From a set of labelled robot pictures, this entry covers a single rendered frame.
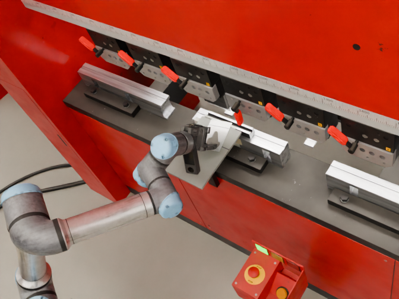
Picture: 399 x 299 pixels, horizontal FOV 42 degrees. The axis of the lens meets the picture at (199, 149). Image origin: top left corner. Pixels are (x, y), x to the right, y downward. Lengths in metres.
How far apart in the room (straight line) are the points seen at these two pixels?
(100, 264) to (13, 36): 1.36
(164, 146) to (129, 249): 1.48
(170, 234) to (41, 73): 1.14
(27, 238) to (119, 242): 1.54
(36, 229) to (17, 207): 0.10
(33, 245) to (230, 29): 0.78
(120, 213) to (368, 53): 0.79
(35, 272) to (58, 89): 0.95
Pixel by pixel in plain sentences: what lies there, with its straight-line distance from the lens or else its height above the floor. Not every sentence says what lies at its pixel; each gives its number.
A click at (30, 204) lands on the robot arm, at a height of 1.37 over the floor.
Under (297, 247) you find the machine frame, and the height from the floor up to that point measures 0.49.
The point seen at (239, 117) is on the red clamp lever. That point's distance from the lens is 1.67.
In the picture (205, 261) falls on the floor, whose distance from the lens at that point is 2.79.
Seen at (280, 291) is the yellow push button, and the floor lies 0.73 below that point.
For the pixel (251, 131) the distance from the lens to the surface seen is 1.89.
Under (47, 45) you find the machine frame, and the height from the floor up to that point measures 1.14.
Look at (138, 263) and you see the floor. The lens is 2.90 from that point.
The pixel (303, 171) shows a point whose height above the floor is 0.87.
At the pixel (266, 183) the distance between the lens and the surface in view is 1.89.
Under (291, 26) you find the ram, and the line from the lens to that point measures 1.27.
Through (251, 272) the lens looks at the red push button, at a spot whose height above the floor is 0.81.
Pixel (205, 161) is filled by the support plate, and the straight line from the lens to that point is 1.84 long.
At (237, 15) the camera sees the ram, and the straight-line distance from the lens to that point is 1.35.
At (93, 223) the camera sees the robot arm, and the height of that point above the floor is 1.30.
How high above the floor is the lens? 2.49
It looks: 53 degrees down
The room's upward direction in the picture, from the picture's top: 25 degrees counter-clockwise
